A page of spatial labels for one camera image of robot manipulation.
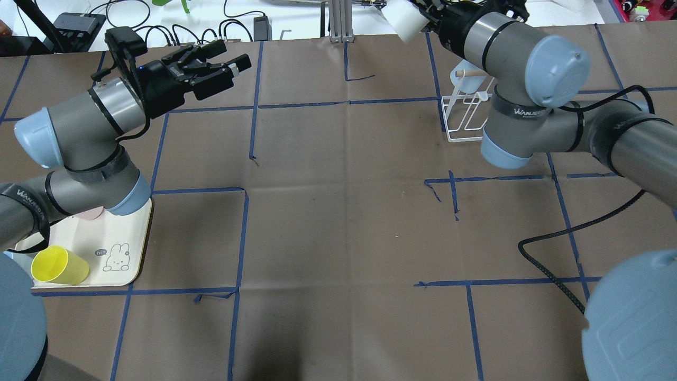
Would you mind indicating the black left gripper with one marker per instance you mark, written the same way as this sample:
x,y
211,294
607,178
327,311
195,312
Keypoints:
x,y
156,84

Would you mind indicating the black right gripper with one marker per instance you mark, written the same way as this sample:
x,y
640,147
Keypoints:
x,y
454,21

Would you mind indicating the cream white cup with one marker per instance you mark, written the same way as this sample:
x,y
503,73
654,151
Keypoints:
x,y
405,18

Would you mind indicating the light blue ikea cup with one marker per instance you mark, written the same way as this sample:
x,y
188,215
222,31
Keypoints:
x,y
467,81

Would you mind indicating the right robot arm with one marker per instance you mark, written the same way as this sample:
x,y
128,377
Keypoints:
x,y
631,313

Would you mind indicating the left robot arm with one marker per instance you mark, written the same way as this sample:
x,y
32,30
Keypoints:
x,y
79,142

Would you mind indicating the pink cup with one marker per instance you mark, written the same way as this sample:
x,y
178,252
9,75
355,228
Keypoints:
x,y
90,214

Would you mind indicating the yellow cup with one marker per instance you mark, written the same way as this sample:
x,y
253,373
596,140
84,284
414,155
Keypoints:
x,y
58,265

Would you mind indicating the cream serving tray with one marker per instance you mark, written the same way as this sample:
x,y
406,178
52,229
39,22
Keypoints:
x,y
113,245

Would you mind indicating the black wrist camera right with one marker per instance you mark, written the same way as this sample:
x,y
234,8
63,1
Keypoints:
x,y
516,10

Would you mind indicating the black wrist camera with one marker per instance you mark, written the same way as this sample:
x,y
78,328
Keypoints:
x,y
516,10
125,45

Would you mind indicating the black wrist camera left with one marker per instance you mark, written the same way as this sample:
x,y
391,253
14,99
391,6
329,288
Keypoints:
x,y
125,45

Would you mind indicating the white wire cup rack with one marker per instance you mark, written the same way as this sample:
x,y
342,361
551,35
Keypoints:
x,y
465,115

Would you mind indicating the aluminium frame post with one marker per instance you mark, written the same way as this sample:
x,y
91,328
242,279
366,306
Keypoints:
x,y
341,25

